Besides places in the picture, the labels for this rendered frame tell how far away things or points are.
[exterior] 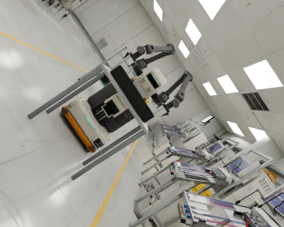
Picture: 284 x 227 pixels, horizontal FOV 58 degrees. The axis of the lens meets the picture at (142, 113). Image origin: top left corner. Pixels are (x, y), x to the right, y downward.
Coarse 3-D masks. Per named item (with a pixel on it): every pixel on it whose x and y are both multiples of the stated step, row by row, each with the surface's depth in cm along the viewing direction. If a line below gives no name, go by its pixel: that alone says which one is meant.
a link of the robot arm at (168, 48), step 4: (168, 44) 262; (148, 48) 235; (152, 48) 239; (156, 48) 242; (160, 48) 246; (164, 48) 251; (168, 48) 256; (152, 52) 241; (168, 52) 262; (172, 52) 260
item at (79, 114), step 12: (72, 108) 287; (84, 108) 291; (72, 120) 288; (84, 120) 289; (96, 120) 308; (84, 132) 291; (96, 132) 290; (108, 132) 325; (84, 144) 294; (96, 144) 292
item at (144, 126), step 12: (96, 72) 216; (108, 72) 216; (60, 96) 219; (72, 96) 260; (120, 96) 219; (132, 108) 219; (132, 132) 263; (144, 132) 222; (120, 144) 225; (96, 156) 267; (108, 156) 224; (84, 168) 226
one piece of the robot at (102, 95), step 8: (104, 88) 318; (112, 88) 317; (96, 96) 319; (104, 96) 319; (96, 104) 320; (104, 104) 320; (96, 112) 317; (104, 112) 314; (128, 112) 320; (104, 120) 320; (112, 120) 322; (128, 120) 322; (112, 128) 323
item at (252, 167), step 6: (252, 150) 408; (264, 156) 364; (228, 162) 406; (246, 168) 347; (252, 168) 346; (240, 174) 347; (246, 174) 347; (258, 174) 346; (156, 180) 426; (174, 180) 350; (246, 180) 347; (156, 192) 355
